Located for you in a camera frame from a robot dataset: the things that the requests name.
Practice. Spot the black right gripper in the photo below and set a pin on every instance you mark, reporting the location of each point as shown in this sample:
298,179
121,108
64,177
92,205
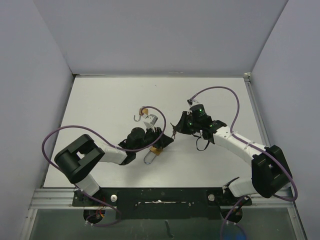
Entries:
181,127

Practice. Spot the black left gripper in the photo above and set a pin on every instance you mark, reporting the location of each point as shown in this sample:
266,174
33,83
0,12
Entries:
163,141

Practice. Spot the silver key bunch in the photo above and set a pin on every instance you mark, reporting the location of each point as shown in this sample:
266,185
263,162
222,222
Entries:
174,132

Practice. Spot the large brass padlock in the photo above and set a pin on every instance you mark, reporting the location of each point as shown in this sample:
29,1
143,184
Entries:
152,154

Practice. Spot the small brass padlock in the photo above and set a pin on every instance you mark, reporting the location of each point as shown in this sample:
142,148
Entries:
141,113

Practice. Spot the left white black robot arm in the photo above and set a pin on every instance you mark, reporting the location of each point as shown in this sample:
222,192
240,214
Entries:
77,160

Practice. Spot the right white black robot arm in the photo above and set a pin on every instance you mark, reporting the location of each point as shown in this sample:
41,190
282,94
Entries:
269,169

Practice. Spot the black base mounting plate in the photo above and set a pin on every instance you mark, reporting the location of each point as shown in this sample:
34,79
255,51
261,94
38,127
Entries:
160,203

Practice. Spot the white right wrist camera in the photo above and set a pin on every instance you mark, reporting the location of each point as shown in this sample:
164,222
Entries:
192,102

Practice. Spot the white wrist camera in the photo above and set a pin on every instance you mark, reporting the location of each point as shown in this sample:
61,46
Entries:
192,102
149,121

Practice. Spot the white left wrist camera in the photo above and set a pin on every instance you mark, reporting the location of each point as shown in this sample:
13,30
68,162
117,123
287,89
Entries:
149,121

